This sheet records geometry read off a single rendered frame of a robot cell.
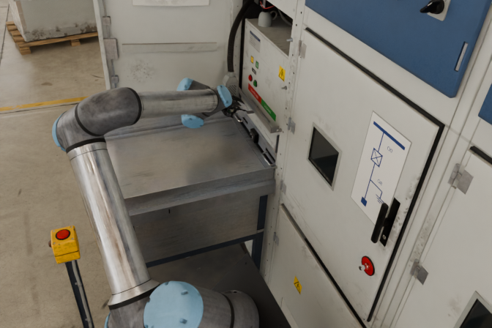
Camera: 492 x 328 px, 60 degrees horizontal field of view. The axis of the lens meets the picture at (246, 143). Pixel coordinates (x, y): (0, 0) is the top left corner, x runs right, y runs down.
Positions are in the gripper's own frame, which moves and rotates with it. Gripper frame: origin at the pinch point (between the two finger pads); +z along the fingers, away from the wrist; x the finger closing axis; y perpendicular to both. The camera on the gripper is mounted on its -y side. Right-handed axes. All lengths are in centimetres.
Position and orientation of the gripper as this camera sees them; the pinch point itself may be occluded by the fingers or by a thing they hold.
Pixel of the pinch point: (246, 110)
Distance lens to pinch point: 203.9
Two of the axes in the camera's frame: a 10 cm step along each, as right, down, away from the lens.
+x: 5.1, -7.9, -3.3
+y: 3.7, 5.5, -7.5
